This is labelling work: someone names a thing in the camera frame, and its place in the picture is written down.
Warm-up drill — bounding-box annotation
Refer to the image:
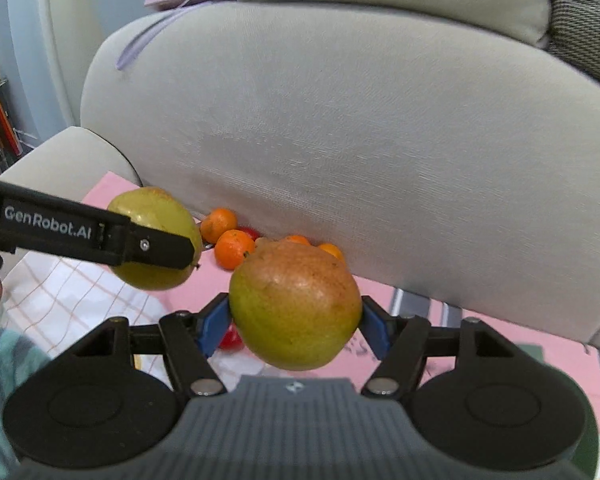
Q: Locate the red cherry tomato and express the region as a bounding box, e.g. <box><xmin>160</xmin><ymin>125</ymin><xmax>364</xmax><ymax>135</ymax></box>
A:
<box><xmin>219</xmin><ymin>323</ymin><xmax>245</xmax><ymax>352</ymax></box>
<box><xmin>238</xmin><ymin>226</ymin><xmax>262</xmax><ymax>240</ymax></box>

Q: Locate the orange tangerine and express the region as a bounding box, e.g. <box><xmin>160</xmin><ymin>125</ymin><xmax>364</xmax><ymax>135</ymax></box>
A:
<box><xmin>285</xmin><ymin>234</ymin><xmax>311</xmax><ymax>246</ymax></box>
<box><xmin>199</xmin><ymin>208</ymin><xmax>238</xmax><ymax>244</ymax></box>
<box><xmin>213</xmin><ymin>230</ymin><xmax>256</xmax><ymax>271</ymax></box>
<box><xmin>318</xmin><ymin>243</ymin><xmax>346</xmax><ymax>262</ymax></box>

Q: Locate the yellow-red pomegranate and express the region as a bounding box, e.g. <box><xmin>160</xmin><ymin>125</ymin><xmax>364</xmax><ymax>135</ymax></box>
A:
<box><xmin>228</xmin><ymin>240</ymin><xmax>363</xmax><ymax>372</ymax></box>

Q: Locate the teal striped sleeve forearm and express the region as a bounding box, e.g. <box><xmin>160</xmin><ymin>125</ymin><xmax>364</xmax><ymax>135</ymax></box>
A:
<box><xmin>0</xmin><ymin>328</ymin><xmax>50</xmax><ymax>479</ymax></box>

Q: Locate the pink checked lemon cloth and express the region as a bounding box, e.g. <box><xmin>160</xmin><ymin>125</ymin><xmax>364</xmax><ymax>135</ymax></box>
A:
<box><xmin>0</xmin><ymin>170</ymin><xmax>600</xmax><ymax>480</ymax></box>

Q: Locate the beige sofa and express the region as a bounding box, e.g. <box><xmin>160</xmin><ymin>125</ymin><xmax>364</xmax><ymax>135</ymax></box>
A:
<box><xmin>3</xmin><ymin>2</ymin><xmax>600</xmax><ymax>347</ymax></box>

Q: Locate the green perforated colander bowl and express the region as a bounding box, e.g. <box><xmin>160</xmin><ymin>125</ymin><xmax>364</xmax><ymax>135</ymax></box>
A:
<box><xmin>515</xmin><ymin>340</ymin><xmax>600</xmax><ymax>479</ymax></box>

